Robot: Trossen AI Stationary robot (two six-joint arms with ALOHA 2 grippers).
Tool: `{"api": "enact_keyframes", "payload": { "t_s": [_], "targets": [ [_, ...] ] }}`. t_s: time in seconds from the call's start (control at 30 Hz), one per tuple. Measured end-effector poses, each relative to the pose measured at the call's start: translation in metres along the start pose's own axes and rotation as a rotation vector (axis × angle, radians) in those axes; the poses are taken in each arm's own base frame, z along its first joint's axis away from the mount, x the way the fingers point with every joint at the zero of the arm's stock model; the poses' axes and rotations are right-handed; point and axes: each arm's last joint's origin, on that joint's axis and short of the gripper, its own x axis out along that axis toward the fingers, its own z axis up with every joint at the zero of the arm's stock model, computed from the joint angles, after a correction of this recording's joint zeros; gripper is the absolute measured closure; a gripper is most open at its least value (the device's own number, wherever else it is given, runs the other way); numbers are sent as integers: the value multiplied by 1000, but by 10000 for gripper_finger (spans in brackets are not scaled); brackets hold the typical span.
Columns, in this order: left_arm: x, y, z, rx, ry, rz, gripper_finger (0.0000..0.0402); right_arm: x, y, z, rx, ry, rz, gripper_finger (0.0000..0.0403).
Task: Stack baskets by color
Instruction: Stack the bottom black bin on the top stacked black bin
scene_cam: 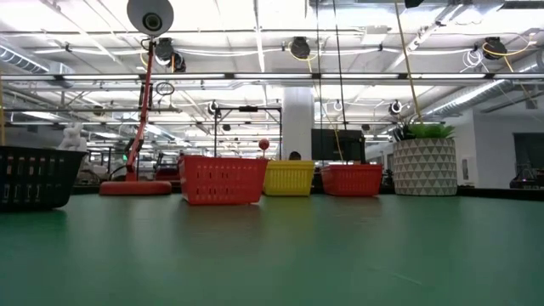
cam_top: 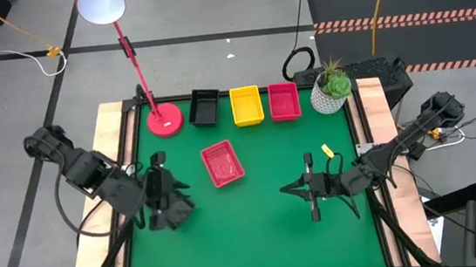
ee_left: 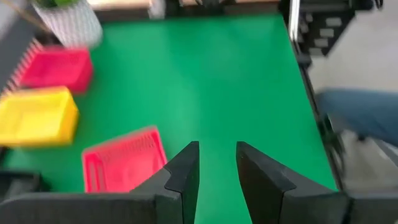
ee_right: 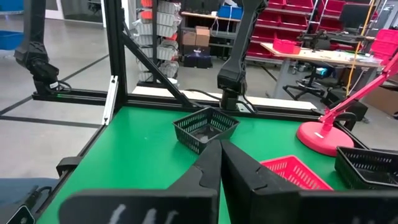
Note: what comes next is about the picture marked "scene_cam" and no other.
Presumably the black monitor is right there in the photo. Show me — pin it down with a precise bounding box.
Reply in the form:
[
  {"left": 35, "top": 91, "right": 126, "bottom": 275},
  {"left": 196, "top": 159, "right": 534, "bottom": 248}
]
[{"left": 310, "top": 128, "right": 367, "bottom": 163}]

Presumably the black ceiling cable reel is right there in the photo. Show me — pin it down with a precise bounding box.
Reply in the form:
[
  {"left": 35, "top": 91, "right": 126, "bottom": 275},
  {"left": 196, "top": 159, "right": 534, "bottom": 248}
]
[
  {"left": 171, "top": 51, "right": 187, "bottom": 73},
  {"left": 483, "top": 36, "right": 507, "bottom": 60},
  {"left": 290, "top": 36, "right": 312, "bottom": 60},
  {"left": 153, "top": 37, "right": 176, "bottom": 63}
]

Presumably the white pillar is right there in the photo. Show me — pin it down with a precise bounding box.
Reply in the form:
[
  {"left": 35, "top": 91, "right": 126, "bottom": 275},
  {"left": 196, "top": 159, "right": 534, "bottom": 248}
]
[{"left": 281, "top": 87, "right": 316, "bottom": 162}]

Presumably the white cable coil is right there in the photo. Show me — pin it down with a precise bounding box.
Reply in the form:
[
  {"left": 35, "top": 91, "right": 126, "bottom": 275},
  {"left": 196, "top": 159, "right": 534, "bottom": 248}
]
[{"left": 461, "top": 48, "right": 485, "bottom": 73}]

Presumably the silver ventilation duct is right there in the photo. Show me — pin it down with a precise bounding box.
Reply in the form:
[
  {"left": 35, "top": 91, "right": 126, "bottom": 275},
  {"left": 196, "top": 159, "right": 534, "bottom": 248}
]
[
  {"left": 0, "top": 44, "right": 76, "bottom": 88},
  {"left": 422, "top": 50, "right": 544, "bottom": 119}
]

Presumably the green table mat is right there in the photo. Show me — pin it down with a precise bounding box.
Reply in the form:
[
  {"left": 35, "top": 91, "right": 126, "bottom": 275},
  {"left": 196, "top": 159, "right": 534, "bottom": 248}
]
[{"left": 0, "top": 193, "right": 544, "bottom": 306}]

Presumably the white figure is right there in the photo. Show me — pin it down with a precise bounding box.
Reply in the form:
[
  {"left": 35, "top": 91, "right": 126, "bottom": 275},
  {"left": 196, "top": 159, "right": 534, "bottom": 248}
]
[{"left": 57, "top": 122, "right": 89, "bottom": 152}]

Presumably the black metal frame rig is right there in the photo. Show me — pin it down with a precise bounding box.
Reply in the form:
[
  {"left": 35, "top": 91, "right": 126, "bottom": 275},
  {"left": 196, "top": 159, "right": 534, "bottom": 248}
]
[{"left": 213, "top": 105, "right": 284, "bottom": 161}]

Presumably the green succulent plant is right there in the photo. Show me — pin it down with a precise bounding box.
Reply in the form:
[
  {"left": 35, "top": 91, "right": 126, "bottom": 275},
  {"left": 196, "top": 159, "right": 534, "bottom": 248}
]
[{"left": 410, "top": 122, "right": 456, "bottom": 140}]

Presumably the black aluminium table frame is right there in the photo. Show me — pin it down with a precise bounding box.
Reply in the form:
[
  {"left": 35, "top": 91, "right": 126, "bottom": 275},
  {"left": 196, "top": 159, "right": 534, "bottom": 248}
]
[{"left": 70, "top": 183, "right": 544, "bottom": 202}]

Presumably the black slotted plastic basket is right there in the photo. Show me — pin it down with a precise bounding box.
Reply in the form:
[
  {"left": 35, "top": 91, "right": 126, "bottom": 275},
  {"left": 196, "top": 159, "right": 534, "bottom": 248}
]
[{"left": 0, "top": 145, "right": 88, "bottom": 213}]

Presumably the long ceiling light bar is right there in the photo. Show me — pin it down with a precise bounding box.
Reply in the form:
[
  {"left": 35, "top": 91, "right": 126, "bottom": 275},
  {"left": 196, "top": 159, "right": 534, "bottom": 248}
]
[{"left": 0, "top": 71, "right": 544, "bottom": 82}]

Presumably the thin yellow hanging cable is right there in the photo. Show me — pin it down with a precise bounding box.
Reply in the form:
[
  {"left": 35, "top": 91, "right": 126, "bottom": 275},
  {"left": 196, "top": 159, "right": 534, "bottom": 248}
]
[{"left": 320, "top": 104, "right": 345, "bottom": 162}]

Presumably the black cable loop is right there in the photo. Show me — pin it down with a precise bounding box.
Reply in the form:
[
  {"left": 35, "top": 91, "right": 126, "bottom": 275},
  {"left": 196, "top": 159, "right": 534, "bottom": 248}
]
[{"left": 155, "top": 80, "right": 176, "bottom": 97}]

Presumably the red slotted plastic basket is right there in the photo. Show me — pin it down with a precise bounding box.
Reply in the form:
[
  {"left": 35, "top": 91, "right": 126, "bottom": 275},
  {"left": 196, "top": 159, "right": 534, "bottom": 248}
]
[
  {"left": 320, "top": 163, "right": 384, "bottom": 198},
  {"left": 178, "top": 155, "right": 269, "bottom": 207}
]

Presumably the black hanging cable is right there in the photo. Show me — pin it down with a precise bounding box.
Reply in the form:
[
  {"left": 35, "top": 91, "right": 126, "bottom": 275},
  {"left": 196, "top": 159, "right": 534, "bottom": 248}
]
[
  {"left": 331, "top": 0, "right": 348, "bottom": 131},
  {"left": 314, "top": 0, "right": 324, "bottom": 130}
]

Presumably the white patterned plant pot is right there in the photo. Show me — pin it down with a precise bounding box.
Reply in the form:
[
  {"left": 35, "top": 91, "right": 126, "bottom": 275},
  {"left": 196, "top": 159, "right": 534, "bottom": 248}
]
[{"left": 392, "top": 137, "right": 459, "bottom": 197}]

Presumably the black machine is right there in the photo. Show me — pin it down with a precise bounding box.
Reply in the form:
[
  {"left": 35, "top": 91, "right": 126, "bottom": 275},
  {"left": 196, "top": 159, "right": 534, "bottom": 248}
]
[{"left": 508, "top": 167, "right": 544, "bottom": 190}]

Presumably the dark wall screen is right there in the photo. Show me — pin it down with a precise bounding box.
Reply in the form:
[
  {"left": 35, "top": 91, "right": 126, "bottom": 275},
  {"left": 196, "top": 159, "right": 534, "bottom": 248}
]
[{"left": 513, "top": 132, "right": 544, "bottom": 172}]

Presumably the red desk lamp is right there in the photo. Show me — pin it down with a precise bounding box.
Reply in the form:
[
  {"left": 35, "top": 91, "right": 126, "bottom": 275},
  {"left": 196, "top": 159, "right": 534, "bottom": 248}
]
[{"left": 99, "top": 0, "right": 175, "bottom": 197}]

